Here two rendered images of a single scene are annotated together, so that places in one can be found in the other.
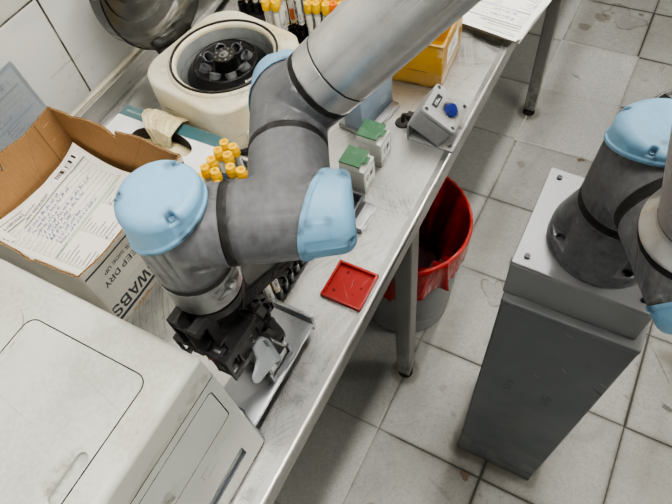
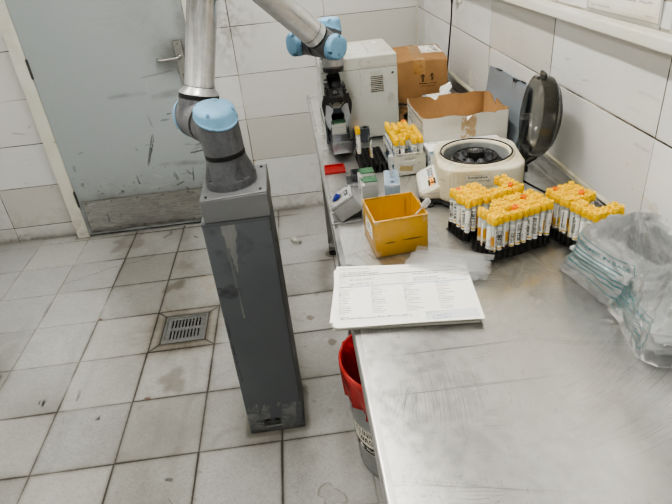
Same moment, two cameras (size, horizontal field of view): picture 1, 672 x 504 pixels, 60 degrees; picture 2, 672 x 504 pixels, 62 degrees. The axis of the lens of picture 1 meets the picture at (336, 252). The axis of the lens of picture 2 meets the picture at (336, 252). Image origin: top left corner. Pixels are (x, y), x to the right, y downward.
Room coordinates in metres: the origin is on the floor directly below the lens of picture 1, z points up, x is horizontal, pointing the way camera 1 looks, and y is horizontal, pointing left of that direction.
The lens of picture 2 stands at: (1.77, -1.12, 1.59)
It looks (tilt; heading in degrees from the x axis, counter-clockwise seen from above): 31 degrees down; 141
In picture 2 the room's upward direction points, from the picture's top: 6 degrees counter-clockwise
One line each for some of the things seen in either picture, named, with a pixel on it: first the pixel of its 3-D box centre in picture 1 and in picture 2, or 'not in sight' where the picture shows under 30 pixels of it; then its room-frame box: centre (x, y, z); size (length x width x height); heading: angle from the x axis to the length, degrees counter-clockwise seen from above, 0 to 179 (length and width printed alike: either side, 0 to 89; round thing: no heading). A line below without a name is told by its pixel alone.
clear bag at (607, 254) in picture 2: not in sight; (627, 245); (1.41, -0.06, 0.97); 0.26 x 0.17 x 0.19; 157
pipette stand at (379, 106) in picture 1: (368, 96); (392, 194); (0.80, -0.11, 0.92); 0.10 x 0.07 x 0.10; 136
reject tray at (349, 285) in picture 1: (349, 285); (334, 168); (0.44, -0.01, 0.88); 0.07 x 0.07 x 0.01; 54
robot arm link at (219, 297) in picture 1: (204, 275); (331, 60); (0.31, 0.13, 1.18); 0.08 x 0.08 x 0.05
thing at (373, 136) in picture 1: (373, 143); (369, 189); (0.70, -0.10, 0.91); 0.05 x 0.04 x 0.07; 54
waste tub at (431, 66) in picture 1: (419, 41); (394, 224); (0.92, -0.23, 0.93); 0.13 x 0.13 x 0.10; 58
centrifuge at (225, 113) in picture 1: (238, 83); (469, 170); (0.88, 0.12, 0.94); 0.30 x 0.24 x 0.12; 45
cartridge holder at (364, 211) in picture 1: (344, 207); (360, 176); (0.58, -0.03, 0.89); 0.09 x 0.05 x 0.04; 54
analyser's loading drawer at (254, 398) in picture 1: (257, 371); (339, 136); (0.31, 0.14, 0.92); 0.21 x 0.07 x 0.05; 144
